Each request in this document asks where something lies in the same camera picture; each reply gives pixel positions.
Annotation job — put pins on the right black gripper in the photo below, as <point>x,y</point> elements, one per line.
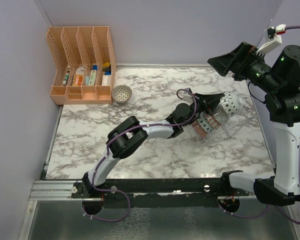
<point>245,51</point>

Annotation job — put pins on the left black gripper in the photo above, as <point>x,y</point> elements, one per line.
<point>208,102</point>

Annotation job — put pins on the grey white patterned bowl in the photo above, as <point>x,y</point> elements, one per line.
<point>221,116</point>

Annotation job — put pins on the dark blue patterned bowl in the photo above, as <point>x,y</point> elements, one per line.
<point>212,121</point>

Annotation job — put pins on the white diamond patterned bowl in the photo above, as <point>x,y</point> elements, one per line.
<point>231,103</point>

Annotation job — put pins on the light blue patterned bowl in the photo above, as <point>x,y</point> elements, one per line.
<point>206,126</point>

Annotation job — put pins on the red floral bowl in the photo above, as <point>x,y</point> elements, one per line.
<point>198,129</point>

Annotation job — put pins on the pink patterned bowl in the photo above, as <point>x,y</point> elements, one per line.
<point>121,93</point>

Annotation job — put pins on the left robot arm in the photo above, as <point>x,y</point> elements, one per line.
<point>128,136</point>

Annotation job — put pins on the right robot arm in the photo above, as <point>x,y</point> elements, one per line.
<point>283,188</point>

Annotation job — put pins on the orange plastic file organizer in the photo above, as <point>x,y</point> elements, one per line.
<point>85,64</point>

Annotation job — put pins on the white wire dish rack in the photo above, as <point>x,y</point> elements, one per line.
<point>234,125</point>

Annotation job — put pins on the black mounting base rail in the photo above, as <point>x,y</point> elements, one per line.
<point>157,192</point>

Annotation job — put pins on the aluminium frame rail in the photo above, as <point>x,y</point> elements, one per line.
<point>52,190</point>

